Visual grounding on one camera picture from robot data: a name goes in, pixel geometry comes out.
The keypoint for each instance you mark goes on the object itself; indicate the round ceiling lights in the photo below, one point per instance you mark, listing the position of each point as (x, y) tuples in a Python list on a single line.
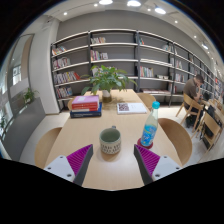
[(134, 3)]

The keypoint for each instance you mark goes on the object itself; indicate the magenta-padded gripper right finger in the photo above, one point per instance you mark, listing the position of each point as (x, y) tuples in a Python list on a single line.
[(163, 166)]

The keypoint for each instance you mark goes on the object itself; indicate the red hardcover book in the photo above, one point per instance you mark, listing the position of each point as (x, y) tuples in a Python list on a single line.
[(85, 105), (85, 109)]

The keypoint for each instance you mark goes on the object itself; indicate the purple-covered book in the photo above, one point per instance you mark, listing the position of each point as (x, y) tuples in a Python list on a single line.
[(85, 99)]

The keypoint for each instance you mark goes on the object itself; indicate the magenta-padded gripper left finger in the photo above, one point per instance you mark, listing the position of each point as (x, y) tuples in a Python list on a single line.
[(61, 166)]

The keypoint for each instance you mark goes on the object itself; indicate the green ceramic mug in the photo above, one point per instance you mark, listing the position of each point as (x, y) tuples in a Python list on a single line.
[(110, 145)]

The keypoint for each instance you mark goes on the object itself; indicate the wooden frame chair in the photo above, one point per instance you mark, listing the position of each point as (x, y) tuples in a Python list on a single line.
[(191, 106), (211, 130)]

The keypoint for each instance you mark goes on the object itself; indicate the person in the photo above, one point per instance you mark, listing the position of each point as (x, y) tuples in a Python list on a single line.
[(191, 91)]

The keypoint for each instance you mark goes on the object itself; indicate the dark blue thick book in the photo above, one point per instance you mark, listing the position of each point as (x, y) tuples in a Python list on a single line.
[(86, 114)]

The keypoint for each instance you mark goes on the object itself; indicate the grey shelf unit with books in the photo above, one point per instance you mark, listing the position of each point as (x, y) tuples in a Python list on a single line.
[(116, 50)]

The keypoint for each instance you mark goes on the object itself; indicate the light wooden chair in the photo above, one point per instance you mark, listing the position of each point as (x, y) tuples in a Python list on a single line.
[(147, 99), (178, 140), (46, 146), (70, 104)]

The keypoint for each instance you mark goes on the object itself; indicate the small leafy background plant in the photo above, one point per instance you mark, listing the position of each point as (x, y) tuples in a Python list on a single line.
[(29, 96)]

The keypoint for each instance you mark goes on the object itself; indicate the green potted plant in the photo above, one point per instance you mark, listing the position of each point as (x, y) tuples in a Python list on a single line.
[(106, 80)]

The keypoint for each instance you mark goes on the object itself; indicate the clear blue-capped water bottle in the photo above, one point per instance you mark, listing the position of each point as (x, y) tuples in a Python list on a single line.
[(150, 131)]

